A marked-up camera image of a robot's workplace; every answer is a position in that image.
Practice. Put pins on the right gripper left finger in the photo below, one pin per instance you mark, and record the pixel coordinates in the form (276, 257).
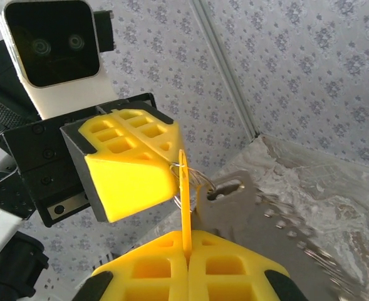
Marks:
(153, 276)

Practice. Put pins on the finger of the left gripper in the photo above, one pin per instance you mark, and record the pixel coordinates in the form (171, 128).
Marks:
(153, 128)
(127, 185)

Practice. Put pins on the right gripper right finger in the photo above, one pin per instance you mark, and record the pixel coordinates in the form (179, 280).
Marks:
(228, 276)

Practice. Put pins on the yellow-headed key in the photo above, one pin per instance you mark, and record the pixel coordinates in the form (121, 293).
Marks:
(184, 203)

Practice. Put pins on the silver keyring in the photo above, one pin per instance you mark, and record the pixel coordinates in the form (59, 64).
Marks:
(207, 182)

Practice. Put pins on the aluminium corner post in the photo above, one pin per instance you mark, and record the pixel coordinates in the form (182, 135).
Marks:
(228, 72)

